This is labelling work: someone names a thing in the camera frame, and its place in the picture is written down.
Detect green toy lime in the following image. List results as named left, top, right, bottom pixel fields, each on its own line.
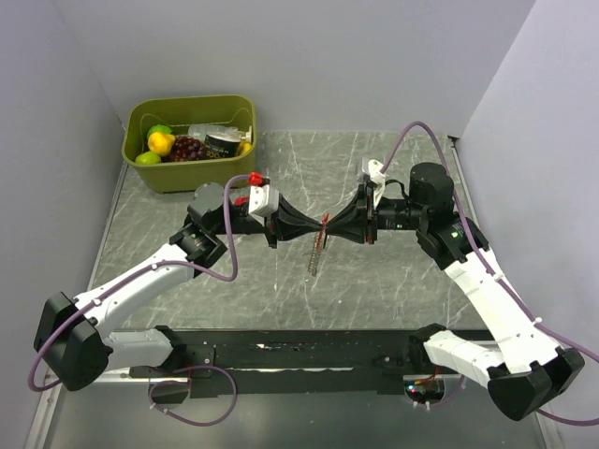
left=135, top=152, right=162, bottom=166

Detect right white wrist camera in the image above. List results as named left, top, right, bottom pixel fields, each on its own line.
left=357, top=158, right=387, bottom=208

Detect yellow toy pear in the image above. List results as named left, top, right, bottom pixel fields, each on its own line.
left=147, top=132, right=176, bottom=157

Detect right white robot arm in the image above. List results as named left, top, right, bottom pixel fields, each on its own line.
left=324, top=159, right=585, bottom=421

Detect olive green plastic bin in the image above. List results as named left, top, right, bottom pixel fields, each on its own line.
left=122, top=94, right=257, bottom=194

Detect black tin can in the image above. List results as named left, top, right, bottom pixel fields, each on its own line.
left=204, top=133, right=241, bottom=159

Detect green toy apple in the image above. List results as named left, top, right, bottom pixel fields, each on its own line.
left=146, top=124, right=172, bottom=138

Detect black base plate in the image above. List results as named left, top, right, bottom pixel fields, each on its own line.
left=121, top=328, right=469, bottom=398

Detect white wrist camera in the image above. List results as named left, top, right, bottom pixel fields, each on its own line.
left=357, top=158, right=387, bottom=208
left=248, top=172, right=280, bottom=220

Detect purple toy grapes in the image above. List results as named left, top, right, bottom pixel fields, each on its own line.
left=165, top=136, right=205, bottom=163

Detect yellow toy banana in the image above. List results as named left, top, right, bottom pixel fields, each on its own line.
left=237, top=142, right=252, bottom=156

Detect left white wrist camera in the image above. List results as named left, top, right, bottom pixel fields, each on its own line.
left=248, top=172, right=280, bottom=220

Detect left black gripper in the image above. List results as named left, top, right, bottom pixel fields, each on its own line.
left=212, top=193, right=322, bottom=249

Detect clear plastic bottle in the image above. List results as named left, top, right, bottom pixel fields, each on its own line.
left=187, top=123, right=238, bottom=140

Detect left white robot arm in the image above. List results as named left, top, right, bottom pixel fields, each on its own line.
left=27, top=175, right=321, bottom=392

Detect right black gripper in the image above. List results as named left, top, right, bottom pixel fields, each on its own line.
left=325, top=183, right=428, bottom=244

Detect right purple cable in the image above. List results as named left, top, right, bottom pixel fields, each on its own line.
left=381, top=121, right=599, bottom=427

